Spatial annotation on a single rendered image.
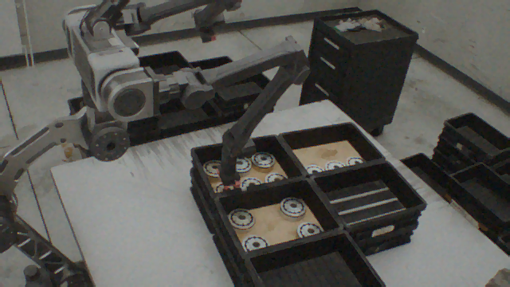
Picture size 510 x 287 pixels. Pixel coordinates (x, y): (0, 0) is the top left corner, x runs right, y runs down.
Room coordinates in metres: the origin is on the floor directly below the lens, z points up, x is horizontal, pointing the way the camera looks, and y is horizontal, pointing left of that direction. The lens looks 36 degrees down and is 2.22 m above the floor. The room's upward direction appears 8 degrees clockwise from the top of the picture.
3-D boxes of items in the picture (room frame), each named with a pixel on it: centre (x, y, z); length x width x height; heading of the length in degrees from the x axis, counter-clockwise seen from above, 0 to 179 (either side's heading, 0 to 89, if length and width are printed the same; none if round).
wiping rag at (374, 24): (3.41, -0.74, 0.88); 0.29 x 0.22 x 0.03; 125
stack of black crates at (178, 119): (2.57, 0.47, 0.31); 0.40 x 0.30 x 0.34; 125
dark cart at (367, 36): (3.30, -0.67, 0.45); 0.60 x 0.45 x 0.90; 125
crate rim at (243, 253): (1.32, -0.12, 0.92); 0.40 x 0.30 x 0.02; 118
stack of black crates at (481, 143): (2.60, -1.41, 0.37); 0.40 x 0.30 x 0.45; 35
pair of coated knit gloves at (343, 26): (3.30, -0.53, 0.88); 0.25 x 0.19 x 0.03; 125
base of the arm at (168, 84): (1.23, 0.29, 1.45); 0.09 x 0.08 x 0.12; 35
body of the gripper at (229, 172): (1.48, 0.09, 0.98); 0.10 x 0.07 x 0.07; 26
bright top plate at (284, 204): (1.44, -0.18, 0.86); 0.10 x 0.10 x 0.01
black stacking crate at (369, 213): (1.51, -0.47, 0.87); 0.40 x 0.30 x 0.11; 118
